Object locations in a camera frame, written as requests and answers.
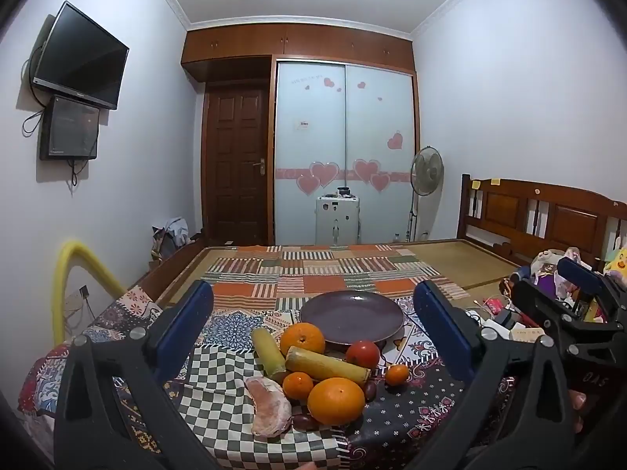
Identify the yellow corn cob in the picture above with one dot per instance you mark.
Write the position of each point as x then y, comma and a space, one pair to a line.
326, 364

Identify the white plastic bag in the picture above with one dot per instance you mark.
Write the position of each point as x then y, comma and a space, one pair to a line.
546, 260

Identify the red packet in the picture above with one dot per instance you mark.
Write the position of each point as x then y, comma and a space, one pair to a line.
495, 303

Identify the large orange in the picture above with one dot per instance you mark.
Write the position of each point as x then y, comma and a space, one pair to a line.
302, 340
336, 401

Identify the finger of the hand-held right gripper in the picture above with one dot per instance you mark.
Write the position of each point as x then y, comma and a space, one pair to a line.
580, 274
539, 303

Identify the white box appliance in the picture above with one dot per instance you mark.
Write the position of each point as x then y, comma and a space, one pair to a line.
338, 220

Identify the checkered printed blanket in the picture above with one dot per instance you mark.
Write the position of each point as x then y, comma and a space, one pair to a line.
220, 391

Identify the dark red date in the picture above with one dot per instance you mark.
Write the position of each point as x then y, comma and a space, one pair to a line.
303, 421

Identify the yellow plush toy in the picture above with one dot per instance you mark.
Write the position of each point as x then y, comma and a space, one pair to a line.
618, 262

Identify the orange striped patchwork blanket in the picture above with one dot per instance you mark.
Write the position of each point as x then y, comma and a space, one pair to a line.
333, 269

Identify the red tomato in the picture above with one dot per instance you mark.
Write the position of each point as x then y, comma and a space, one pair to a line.
363, 354

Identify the small tangerine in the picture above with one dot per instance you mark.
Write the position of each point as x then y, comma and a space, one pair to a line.
298, 386
397, 374

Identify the wooden wardrobe with glass doors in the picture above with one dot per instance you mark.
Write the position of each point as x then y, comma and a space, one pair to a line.
343, 122

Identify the green-yellow corn cob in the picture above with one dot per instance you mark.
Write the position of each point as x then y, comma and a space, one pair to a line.
268, 352

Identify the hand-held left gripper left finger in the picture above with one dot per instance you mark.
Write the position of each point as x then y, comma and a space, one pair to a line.
188, 323

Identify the wall-mounted black television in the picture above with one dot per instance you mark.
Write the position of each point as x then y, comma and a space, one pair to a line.
78, 54

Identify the standing electric fan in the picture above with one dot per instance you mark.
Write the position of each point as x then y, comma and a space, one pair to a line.
427, 169

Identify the pile of clothes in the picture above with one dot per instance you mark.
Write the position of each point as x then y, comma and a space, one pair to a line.
171, 235

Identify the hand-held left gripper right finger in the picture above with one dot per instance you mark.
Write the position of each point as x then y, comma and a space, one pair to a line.
441, 328

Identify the dark object on appliance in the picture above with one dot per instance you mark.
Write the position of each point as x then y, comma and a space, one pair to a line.
344, 191

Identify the dark purple plate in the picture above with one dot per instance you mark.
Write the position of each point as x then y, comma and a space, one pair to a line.
352, 316

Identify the small black wall monitor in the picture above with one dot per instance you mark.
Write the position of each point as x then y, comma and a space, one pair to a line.
68, 127

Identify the yellow foam tube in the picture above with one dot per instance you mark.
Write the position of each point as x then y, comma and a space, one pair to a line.
66, 274

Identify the person's right hand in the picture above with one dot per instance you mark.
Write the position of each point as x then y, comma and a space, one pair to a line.
582, 409

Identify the brown wooden door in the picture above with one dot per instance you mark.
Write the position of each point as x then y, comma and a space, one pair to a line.
235, 166

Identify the dark red plum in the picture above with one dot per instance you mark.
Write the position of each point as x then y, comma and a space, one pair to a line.
369, 390

